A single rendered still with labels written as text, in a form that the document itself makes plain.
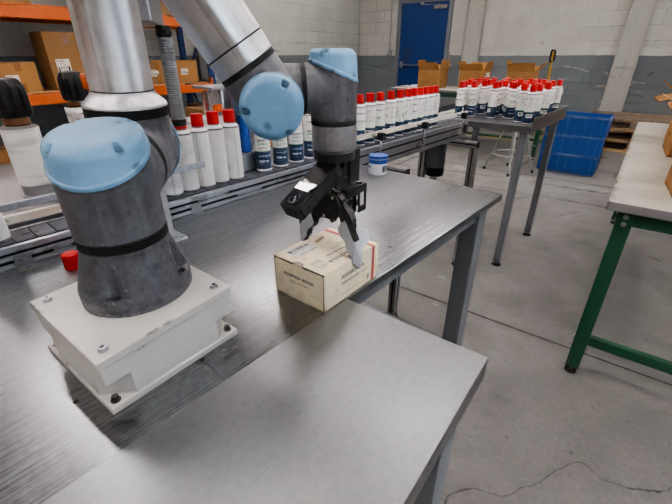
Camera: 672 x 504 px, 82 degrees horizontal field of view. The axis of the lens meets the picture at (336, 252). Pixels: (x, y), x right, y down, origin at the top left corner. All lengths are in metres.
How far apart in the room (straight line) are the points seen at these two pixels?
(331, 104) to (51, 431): 0.57
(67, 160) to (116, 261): 0.13
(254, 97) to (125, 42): 0.23
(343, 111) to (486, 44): 7.73
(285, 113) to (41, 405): 0.48
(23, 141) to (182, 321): 0.84
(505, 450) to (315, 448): 1.19
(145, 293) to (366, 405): 0.33
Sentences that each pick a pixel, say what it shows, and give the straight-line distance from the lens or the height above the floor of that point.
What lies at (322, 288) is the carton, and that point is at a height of 0.88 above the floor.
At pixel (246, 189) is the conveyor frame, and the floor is 0.86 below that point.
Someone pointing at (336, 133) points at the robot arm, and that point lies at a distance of 0.64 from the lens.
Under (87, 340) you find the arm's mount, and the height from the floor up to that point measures 0.91.
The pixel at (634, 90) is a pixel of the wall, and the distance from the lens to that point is 7.94.
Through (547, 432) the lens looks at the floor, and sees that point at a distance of 1.74.
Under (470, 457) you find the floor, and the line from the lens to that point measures 1.57.
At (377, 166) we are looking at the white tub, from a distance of 1.46.
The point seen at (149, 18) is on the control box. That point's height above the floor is 1.29.
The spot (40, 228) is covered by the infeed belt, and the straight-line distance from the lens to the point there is 1.10.
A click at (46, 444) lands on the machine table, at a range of 0.60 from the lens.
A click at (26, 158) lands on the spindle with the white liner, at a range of 1.31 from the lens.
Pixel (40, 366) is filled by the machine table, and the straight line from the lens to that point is 0.72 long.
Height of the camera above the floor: 1.23
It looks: 27 degrees down
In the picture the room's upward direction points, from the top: straight up
